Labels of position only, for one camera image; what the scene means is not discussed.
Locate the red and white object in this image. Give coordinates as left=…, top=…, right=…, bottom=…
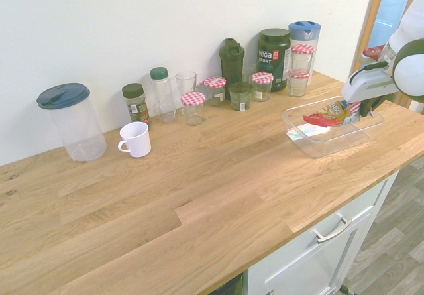
left=361, top=45, right=387, bottom=61

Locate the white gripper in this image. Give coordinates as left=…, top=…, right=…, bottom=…
left=341, top=65, right=399, bottom=119

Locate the dark green shaker bottle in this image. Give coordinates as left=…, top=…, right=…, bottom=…
left=219, top=37, right=246, bottom=92

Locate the white kitchen cabinet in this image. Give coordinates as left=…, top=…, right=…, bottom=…
left=246, top=168, right=401, bottom=295

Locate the clear bottle green cap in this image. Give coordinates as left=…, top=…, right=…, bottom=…
left=149, top=66, right=177, bottom=125

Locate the clear pitcher dark blue lid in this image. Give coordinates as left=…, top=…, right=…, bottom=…
left=36, top=82, right=108, bottom=162

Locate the Tim's honey BBQ chip bag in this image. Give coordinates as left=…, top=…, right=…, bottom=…
left=302, top=99, right=362, bottom=127

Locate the metal drawer handle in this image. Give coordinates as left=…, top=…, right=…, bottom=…
left=313, top=217, right=353, bottom=245

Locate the Vega Sport protein tub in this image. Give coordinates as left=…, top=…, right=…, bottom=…
left=257, top=28, right=292, bottom=93

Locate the wooden door frame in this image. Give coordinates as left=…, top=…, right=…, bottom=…
left=349, top=0, right=389, bottom=77

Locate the clear plastic rectangular container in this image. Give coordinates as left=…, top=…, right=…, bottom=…
left=282, top=95, right=386, bottom=160

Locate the clear drinking glass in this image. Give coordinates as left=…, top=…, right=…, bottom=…
left=175, top=71, right=197, bottom=97

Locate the clear pitcher light blue lid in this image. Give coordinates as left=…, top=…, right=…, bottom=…
left=288, top=20, right=322, bottom=77

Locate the white ceramic mug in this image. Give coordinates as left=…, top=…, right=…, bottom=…
left=117, top=121, right=152, bottom=159

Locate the spice jar dark green lid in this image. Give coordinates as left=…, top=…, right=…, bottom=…
left=121, top=82, right=152, bottom=127

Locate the glass jar red checkered lid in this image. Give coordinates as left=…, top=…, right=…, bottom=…
left=251, top=72, right=274, bottom=103
left=180, top=91, right=207, bottom=127
left=286, top=70, right=311, bottom=97
left=291, top=44, right=315, bottom=74
left=203, top=76, right=228, bottom=107

